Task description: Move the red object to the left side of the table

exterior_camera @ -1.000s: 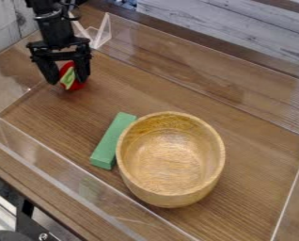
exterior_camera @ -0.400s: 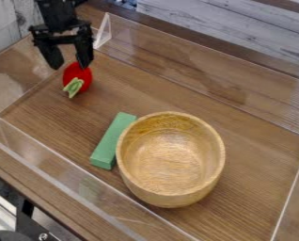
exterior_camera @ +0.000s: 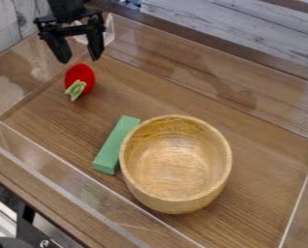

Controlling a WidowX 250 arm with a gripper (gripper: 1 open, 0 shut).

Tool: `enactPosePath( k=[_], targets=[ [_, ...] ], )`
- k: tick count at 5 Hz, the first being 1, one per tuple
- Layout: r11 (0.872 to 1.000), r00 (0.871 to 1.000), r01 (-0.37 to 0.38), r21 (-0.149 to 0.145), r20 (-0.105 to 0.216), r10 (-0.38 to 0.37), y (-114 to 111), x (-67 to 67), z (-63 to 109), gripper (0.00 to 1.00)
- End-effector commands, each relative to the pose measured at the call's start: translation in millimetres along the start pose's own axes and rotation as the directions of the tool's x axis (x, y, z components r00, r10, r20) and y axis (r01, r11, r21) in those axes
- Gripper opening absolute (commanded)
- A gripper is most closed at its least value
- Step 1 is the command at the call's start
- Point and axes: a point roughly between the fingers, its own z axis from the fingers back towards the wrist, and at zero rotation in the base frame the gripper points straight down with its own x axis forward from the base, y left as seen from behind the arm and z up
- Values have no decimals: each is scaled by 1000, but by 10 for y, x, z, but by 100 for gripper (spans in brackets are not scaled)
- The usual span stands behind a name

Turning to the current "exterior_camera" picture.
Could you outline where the green rectangular block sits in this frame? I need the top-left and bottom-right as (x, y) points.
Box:
(93, 115), (141, 175)

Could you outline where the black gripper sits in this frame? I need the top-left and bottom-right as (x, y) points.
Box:
(33, 9), (106, 64)

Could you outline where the wooden bowl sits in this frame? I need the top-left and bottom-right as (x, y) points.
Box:
(118, 114), (233, 214)

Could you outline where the red plush strawberry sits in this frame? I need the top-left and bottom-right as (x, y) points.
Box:
(65, 63), (95, 101)

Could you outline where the clear acrylic corner bracket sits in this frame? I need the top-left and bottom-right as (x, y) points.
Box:
(73, 14), (114, 46)

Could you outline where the black table leg bracket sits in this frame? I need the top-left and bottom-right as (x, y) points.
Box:
(15, 205), (62, 248)

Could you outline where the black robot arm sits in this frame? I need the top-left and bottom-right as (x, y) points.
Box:
(33, 0), (106, 64)

